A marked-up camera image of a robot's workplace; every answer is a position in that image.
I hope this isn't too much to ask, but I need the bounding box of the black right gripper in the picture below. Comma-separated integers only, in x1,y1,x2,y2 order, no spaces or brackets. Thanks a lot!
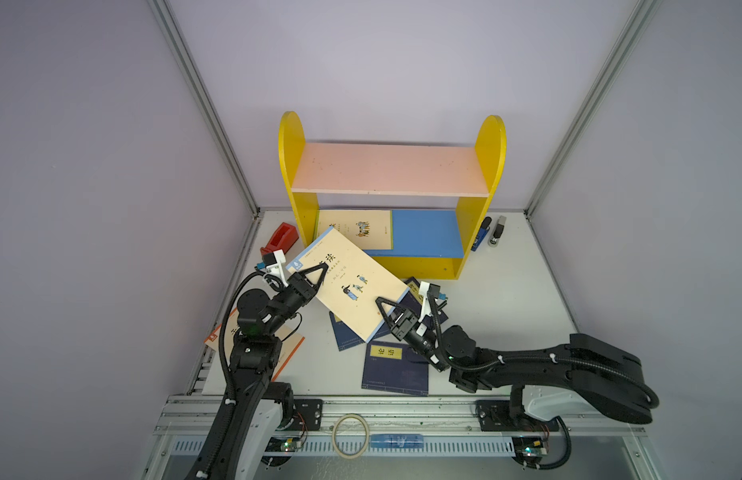
376,298,450,372

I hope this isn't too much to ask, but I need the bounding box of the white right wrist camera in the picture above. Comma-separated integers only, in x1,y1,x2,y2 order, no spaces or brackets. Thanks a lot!
419,281,448,320

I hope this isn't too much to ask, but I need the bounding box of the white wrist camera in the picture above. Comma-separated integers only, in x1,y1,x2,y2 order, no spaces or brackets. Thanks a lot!
255,250,288,292
419,281,448,320

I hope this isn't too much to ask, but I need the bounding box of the blue-edged beige reading book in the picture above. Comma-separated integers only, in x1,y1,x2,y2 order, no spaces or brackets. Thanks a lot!
286,228,408,341

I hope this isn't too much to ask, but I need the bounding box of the black corrugated right cable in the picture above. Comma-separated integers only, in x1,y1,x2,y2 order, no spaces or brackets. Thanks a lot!
427,299,661,412

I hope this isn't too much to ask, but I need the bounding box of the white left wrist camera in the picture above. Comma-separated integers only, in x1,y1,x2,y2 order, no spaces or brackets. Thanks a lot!
255,250,288,292

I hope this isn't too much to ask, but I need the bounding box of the small dark blue poetry book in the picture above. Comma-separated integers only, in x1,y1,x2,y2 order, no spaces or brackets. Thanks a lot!
401,277,449,327

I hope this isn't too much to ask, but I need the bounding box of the grey black stapler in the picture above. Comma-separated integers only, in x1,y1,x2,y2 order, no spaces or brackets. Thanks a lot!
489,215,507,247

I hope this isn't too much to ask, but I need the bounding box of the blue label strip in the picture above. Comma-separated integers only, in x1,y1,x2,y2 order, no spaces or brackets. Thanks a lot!
369,434,425,450

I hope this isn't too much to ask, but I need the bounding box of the red-edged beige reading book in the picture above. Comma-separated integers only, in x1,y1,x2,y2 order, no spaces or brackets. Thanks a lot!
224,307,305,381

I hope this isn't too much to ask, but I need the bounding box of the green-edged beige reading book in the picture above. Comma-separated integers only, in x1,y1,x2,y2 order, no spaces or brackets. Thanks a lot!
317,209,394,250

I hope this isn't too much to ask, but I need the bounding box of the black corrugated left cable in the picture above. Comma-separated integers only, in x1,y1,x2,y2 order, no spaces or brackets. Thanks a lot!
217,271,270,409

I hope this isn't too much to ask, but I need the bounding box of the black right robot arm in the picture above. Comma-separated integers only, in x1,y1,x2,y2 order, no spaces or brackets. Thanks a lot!
375,297,660,425

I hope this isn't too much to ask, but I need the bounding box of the masking tape roll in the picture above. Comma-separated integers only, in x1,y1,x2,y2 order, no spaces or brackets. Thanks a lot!
331,413,371,460

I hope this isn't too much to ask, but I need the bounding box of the black corrugated cable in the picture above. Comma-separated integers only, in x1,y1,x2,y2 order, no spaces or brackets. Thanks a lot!
427,299,661,412
217,271,270,409

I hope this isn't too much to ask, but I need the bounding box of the red tape dispenser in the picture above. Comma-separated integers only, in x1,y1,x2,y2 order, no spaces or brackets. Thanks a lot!
260,222,299,256

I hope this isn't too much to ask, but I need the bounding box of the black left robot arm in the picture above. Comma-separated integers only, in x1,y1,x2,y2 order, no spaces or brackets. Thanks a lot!
186,262,328,479

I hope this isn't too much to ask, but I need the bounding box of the large dark blue book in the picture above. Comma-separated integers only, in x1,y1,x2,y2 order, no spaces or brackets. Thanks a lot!
361,342,430,397

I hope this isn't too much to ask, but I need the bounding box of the blue stapler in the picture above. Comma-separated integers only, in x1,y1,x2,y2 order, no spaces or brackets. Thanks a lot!
471,216,492,252

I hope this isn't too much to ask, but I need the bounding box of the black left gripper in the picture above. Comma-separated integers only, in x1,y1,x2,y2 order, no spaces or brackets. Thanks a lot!
264,258,325,335

